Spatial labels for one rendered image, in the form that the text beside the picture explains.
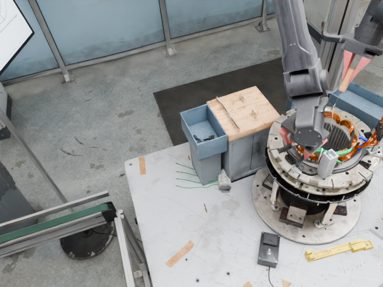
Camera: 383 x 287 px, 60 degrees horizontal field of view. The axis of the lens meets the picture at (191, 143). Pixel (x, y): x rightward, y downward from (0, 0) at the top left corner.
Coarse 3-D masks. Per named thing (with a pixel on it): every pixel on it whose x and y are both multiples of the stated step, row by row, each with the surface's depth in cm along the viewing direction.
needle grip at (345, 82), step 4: (348, 68) 80; (352, 68) 80; (348, 72) 80; (352, 72) 80; (348, 76) 81; (344, 80) 81; (348, 80) 81; (340, 84) 83; (344, 84) 82; (348, 84) 82; (340, 88) 83; (344, 88) 82
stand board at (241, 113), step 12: (228, 96) 121; (252, 96) 120; (216, 108) 117; (228, 108) 117; (240, 108) 116; (252, 108) 116; (264, 108) 115; (228, 120) 113; (240, 120) 112; (252, 120) 112; (264, 120) 111; (228, 132) 109; (240, 132) 109; (252, 132) 111
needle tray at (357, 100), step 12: (336, 96) 116; (348, 96) 121; (360, 96) 121; (372, 96) 117; (348, 108) 115; (360, 108) 117; (372, 108) 116; (360, 120) 114; (372, 120) 110; (372, 132) 116
